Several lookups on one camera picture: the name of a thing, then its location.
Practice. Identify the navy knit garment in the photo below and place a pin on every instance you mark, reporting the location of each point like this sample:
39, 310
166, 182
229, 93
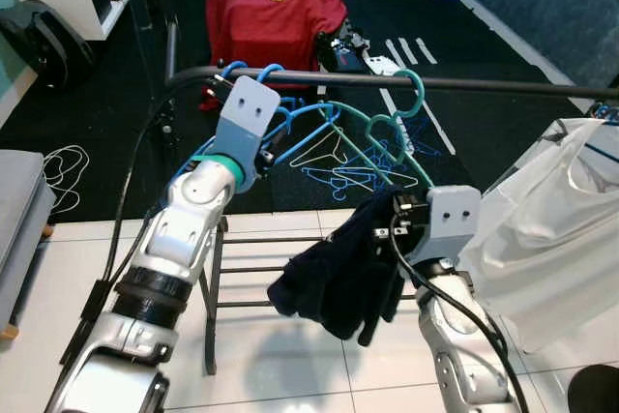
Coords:
338, 278

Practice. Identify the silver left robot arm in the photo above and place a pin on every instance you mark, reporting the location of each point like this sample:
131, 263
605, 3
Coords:
174, 239

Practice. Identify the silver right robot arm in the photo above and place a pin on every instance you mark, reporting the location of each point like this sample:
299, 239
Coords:
455, 336

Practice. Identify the white plastic hanger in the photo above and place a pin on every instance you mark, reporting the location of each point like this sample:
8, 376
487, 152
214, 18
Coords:
314, 147

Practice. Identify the teal plastic hanger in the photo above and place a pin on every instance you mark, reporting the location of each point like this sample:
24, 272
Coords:
423, 89

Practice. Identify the white tank top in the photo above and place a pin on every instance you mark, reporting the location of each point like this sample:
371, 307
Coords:
542, 239

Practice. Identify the white plastic part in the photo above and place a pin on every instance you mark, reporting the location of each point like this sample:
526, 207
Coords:
382, 65

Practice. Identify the black metal clothes rack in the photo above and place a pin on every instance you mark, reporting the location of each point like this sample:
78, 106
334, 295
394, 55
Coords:
484, 87

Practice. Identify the black backpack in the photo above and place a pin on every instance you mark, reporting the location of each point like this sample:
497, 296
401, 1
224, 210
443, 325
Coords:
48, 45

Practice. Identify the grey upholstered bench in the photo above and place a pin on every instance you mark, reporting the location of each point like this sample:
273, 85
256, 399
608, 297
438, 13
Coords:
19, 229

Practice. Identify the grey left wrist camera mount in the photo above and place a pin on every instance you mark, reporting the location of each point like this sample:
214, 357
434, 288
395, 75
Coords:
247, 118

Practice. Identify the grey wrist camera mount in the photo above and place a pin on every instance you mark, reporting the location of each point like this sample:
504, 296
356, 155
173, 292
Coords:
247, 118
455, 220

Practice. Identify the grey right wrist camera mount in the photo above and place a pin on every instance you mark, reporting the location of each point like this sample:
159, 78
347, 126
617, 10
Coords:
455, 220

